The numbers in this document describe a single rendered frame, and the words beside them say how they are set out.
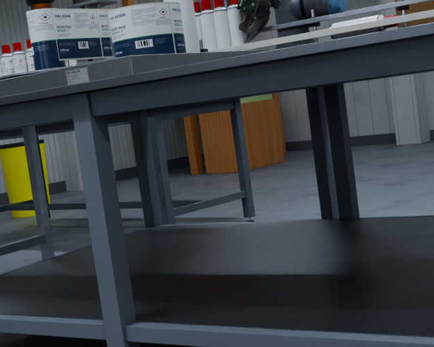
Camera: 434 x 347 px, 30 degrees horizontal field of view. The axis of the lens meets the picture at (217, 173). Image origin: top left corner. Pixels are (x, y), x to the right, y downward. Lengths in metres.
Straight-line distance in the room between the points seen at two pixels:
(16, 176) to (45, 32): 4.75
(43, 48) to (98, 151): 0.46
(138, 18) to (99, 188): 0.48
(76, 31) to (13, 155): 4.67
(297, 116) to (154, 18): 8.29
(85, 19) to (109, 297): 0.85
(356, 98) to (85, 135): 8.02
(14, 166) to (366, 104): 4.52
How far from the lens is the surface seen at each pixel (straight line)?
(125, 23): 2.22
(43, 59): 2.37
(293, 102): 10.45
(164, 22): 2.21
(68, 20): 2.42
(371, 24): 2.45
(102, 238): 2.05
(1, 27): 8.92
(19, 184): 7.07
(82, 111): 2.03
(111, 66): 2.01
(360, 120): 9.91
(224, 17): 2.72
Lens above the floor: 0.74
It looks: 5 degrees down
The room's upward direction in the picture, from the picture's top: 8 degrees counter-clockwise
